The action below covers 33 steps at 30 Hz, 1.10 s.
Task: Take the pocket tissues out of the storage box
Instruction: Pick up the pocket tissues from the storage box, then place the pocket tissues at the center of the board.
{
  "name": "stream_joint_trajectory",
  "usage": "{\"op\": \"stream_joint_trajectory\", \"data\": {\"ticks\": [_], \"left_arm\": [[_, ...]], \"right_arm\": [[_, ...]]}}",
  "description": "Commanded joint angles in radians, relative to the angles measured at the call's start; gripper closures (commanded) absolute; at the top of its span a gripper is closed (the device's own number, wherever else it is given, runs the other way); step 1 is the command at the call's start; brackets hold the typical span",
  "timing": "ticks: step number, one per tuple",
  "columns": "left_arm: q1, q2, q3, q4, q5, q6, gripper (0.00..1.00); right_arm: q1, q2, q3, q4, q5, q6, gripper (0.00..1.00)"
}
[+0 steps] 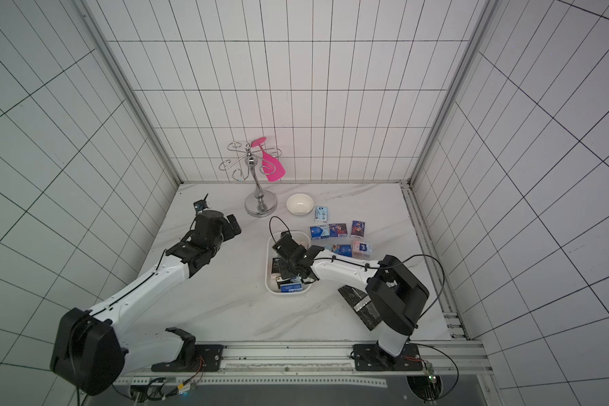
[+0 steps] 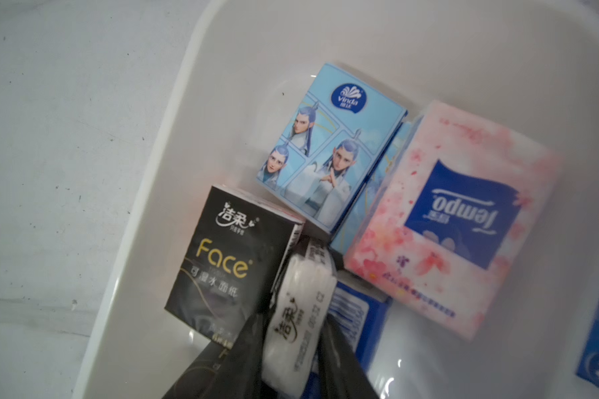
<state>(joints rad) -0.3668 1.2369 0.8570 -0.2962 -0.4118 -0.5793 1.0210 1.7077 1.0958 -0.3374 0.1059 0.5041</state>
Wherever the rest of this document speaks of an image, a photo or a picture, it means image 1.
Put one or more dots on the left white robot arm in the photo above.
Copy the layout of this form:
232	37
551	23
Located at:
93	347

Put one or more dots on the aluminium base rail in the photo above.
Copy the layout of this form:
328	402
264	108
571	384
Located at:
309	362

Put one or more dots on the light blue tissue pack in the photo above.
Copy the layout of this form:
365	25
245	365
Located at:
321	214

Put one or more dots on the blue orange tissue pack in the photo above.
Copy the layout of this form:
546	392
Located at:
357	229

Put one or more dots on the blue white tissue pack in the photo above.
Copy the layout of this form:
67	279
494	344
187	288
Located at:
320	232

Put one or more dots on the white ceramic bowl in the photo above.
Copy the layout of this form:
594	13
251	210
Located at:
300	204

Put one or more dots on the pink tissue pack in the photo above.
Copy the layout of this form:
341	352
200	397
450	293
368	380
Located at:
361	248

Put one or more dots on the black packaged item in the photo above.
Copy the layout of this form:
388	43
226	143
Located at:
362	306

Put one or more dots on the white storage box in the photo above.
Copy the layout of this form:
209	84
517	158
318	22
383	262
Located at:
273	281

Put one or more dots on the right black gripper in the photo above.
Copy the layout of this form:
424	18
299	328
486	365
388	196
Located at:
288	264

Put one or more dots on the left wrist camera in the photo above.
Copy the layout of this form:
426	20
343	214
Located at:
200	206

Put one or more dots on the chrome hook stand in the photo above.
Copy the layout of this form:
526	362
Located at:
248	164

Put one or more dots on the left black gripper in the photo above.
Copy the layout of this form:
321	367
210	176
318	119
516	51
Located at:
227	228

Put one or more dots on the blue red tissue pack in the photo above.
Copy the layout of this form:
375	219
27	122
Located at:
338	230

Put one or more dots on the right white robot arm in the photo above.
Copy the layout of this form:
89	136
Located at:
398	296

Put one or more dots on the blue orange pack second row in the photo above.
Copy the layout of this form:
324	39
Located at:
344	250

